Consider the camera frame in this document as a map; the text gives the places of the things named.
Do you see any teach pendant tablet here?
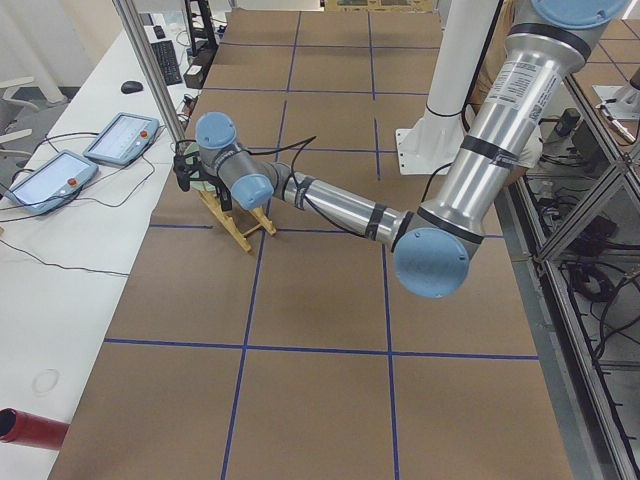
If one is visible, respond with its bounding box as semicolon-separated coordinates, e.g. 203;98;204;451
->
5;150;98;214
83;112;160;166

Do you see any black keyboard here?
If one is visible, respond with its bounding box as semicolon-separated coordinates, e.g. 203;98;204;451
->
150;40;182;85

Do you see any aluminium frame post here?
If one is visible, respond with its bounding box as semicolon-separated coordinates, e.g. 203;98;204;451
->
112;0;185;144

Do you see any far teach pendant tablet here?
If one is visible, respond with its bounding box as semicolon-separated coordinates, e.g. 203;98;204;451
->
83;112;160;166

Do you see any light green plate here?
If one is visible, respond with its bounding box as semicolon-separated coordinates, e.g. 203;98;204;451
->
180;142;214;192

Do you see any black computer mouse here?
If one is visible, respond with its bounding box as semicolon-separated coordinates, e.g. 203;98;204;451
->
120;80;144;95

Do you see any red cylinder bottle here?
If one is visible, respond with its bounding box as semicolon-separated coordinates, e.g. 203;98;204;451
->
1;408;69;451

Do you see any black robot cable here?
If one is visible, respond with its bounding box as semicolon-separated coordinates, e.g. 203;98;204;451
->
247;134;321;174

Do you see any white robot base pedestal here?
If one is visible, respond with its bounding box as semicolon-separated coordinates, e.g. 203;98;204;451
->
396;0;502;175

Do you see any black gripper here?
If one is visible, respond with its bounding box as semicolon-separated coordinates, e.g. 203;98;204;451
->
173;154;192;192

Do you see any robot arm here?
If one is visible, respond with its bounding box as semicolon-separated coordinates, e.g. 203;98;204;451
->
174;1;624;298

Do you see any wooden plate rack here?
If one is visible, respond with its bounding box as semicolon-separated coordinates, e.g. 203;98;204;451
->
198;190;277;253

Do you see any near teach pendant tablet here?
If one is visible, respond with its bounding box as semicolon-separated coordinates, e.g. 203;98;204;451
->
5;150;98;214

